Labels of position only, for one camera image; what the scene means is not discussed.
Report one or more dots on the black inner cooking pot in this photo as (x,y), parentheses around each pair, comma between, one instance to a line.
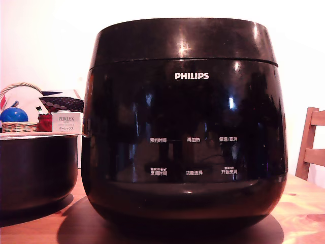
(35,167)

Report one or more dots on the wooden chair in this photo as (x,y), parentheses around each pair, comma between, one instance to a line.
(308,145)

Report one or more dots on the red fabric pouch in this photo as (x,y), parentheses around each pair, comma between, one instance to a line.
(44,123)

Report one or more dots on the black rice cooker lid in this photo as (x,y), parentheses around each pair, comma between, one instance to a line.
(182,40)

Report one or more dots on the woven wicker basket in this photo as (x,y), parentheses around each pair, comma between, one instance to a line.
(17,126)

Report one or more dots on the black Philips rice cooker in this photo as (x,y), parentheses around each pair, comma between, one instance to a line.
(188,152)

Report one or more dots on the white cloth with flag print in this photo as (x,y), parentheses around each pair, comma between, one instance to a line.
(24,101)

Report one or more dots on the blue ball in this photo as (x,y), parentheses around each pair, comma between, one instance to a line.
(14,115)

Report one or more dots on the dark dotted cushion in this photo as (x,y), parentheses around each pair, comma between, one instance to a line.
(63,103)

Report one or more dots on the white Porlex box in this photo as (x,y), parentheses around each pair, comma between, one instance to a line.
(66,122)

